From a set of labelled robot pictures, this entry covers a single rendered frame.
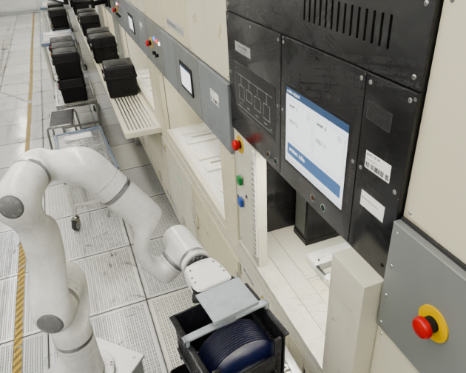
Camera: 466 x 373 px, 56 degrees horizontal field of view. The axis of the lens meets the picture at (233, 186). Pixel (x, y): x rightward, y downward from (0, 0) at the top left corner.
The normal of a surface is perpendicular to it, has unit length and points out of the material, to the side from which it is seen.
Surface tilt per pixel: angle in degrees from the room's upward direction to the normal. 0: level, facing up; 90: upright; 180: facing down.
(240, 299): 1
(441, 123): 90
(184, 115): 90
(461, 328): 90
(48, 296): 63
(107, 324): 0
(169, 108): 90
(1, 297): 0
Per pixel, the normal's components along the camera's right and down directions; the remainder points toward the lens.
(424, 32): -0.93, 0.23
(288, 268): -0.05, -0.85
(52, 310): 0.18, 0.07
